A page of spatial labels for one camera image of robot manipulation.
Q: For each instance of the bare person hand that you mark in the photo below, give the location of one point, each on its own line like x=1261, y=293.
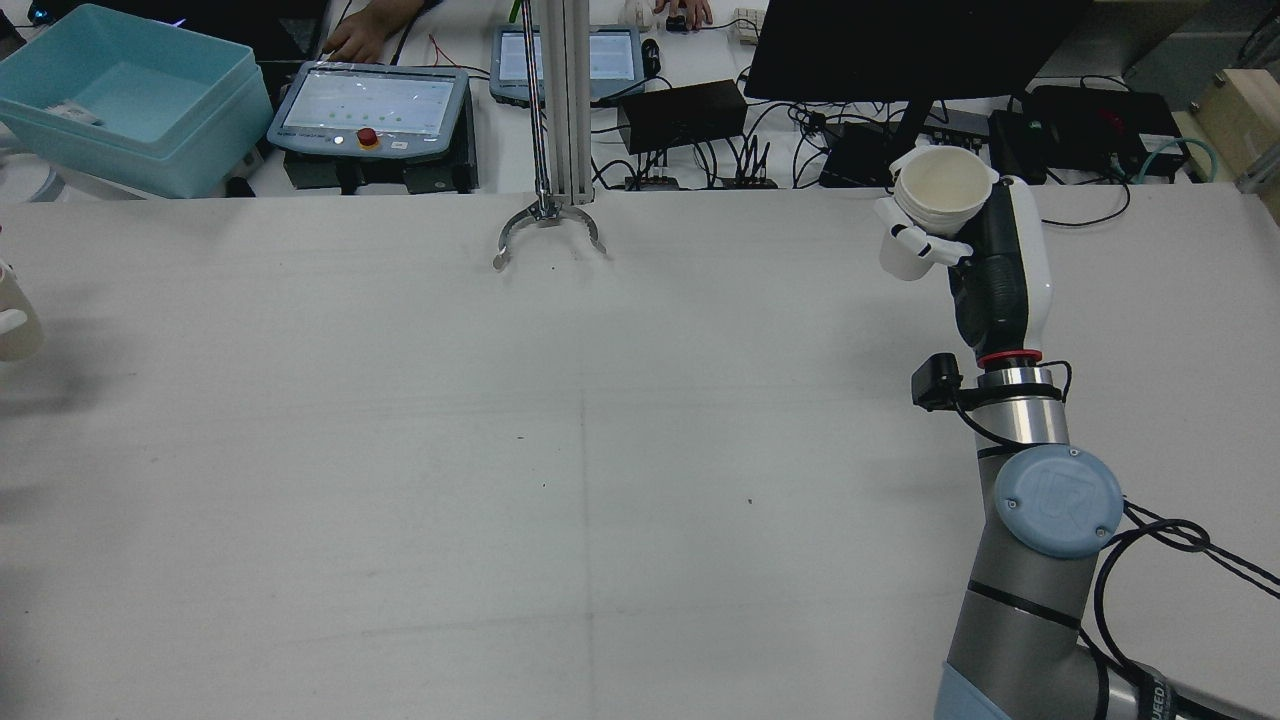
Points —
x=360, y=38

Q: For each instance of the person hand on mouse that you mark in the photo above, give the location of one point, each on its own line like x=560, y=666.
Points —
x=690, y=10

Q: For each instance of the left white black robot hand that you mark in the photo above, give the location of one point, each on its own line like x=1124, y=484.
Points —
x=12, y=322

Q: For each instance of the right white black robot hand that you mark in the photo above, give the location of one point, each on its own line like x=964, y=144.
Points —
x=1000, y=280

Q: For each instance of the beige cup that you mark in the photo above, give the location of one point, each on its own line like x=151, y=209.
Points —
x=25, y=290

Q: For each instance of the white paper cup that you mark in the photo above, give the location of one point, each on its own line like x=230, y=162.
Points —
x=945, y=190

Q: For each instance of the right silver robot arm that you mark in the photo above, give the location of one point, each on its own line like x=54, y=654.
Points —
x=1060, y=500

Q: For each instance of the white rounded object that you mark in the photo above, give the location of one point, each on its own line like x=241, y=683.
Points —
x=638, y=12

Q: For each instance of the beige keypad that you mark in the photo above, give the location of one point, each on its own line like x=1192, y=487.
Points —
x=749, y=26

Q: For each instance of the black computer mouse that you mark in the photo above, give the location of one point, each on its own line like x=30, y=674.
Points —
x=651, y=58

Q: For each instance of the teach pendant with red button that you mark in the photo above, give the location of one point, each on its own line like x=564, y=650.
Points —
x=370, y=100

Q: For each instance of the grey teach pendant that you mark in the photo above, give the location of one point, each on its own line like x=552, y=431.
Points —
x=615, y=60

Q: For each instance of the black rectangular box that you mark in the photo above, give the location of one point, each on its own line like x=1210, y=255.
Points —
x=680, y=115

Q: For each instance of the small black adapter box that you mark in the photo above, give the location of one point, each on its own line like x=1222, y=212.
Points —
x=1015, y=150

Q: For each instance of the black pendant stand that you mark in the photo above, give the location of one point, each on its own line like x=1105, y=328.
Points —
x=440, y=178

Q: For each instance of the small black hub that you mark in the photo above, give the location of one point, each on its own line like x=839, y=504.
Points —
x=652, y=182

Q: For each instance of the black hub with plugs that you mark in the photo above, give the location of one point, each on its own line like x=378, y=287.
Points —
x=750, y=178

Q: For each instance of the wide black device box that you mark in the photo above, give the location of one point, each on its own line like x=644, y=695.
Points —
x=1090, y=125

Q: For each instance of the light blue plastic bin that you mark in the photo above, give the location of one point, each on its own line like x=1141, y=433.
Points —
x=200, y=140

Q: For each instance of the thin metal rod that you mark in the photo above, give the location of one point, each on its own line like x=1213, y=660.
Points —
x=539, y=150

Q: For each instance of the black monitor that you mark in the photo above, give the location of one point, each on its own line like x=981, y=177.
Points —
x=900, y=45

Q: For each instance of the white label card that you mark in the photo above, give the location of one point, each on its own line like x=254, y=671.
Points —
x=78, y=112

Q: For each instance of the curved metal clamp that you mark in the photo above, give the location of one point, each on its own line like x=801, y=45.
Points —
x=545, y=212

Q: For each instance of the light wooden box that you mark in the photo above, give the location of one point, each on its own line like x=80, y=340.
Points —
x=1240, y=120

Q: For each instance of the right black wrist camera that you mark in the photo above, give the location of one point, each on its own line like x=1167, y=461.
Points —
x=935, y=382

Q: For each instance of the aluminium profile post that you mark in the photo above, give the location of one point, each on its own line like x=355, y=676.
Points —
x=570, y=100

